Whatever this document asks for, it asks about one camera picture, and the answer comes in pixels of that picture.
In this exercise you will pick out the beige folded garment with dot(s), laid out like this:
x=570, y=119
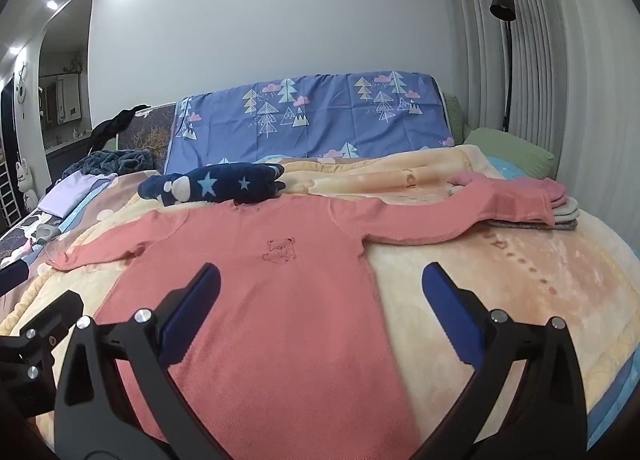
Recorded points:
x=566, y=213

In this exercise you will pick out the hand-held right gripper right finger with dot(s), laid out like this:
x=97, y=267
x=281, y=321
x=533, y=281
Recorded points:
x=447, y=312

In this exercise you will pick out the navy star-print plush cloth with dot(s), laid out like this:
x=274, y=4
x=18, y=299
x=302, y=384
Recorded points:
x=225, y=183

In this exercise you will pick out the lavender cloth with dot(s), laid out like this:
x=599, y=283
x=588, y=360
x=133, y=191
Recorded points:
x=75, y=187

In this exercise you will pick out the white ladder rack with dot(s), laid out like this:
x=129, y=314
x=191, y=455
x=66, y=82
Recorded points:
x=9, y=190

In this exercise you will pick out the black garment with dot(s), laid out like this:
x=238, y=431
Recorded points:
x=112, y=125

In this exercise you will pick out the recessed ceiling light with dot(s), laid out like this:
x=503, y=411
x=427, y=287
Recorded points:
x=51, y=4

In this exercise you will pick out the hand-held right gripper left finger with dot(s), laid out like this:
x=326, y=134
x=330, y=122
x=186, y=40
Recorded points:
x=196, y=307

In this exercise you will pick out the pink folded garment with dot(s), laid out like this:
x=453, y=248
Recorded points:
x=556, y=190

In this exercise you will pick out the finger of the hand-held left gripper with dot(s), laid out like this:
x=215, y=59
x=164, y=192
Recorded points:
x=47, y=317
x=12, y=274

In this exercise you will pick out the yellow fleece blanket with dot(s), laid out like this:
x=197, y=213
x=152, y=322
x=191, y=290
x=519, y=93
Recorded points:
x=500, y=280

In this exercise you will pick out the black floor lamp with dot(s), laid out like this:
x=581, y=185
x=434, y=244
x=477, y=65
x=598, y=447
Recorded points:
x=502, y=3

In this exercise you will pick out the green pillow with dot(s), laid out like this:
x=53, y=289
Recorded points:
x=515, y=148

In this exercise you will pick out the green cushion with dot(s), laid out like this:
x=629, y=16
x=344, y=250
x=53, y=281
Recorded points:
x=454, y=113

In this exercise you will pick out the blue tree-print sheet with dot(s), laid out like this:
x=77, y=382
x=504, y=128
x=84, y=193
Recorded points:
x=325, y=115

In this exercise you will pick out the light blue cloth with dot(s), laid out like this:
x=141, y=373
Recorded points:
x=507, y=168

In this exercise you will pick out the pink long-sleeve shirt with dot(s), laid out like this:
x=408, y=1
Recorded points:
x=260, y=315

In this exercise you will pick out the white pleated curtain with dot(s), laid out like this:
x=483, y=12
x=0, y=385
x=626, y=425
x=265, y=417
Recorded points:
x=565, y=65

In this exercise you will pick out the teal fuzzy blanket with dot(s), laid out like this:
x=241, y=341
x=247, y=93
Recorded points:
x=115, y=160

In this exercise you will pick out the grey patterned folded garment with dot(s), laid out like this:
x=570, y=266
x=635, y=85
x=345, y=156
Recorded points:
x=562, y=225

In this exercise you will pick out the white cat figure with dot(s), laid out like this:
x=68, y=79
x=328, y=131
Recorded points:
x=25, y=183

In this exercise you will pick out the floral panel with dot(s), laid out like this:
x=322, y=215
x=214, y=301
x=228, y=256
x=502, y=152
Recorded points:
x=150, y=138

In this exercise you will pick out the cow-print cloth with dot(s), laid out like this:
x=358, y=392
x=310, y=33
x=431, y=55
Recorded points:
x=20, y=235

